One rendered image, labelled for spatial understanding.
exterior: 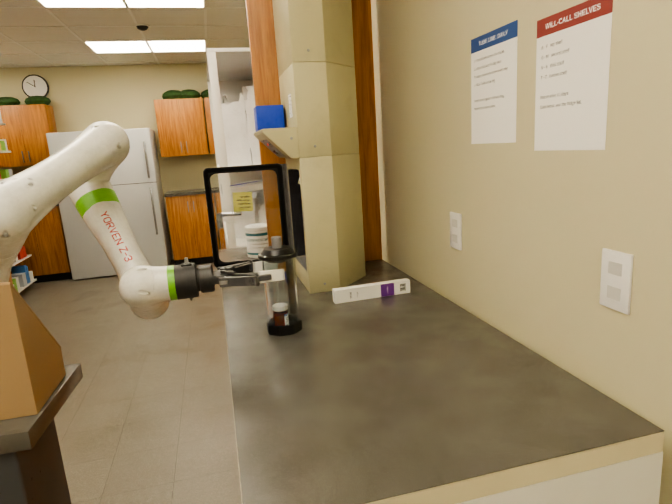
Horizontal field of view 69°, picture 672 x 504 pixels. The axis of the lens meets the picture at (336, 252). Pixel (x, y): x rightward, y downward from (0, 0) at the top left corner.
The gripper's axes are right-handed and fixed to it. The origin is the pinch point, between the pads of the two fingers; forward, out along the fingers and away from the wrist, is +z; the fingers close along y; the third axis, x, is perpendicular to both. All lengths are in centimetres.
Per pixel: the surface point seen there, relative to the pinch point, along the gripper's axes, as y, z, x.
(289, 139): 30.7, 12.7, -35.3
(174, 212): 533, -54, 40
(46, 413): -24, -54, 19
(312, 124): 31, 21, -40
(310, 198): 30.6, 18.2, -15.5
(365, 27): 67, 54, -78
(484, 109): -13, 58, -39
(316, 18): 31, 24, -72
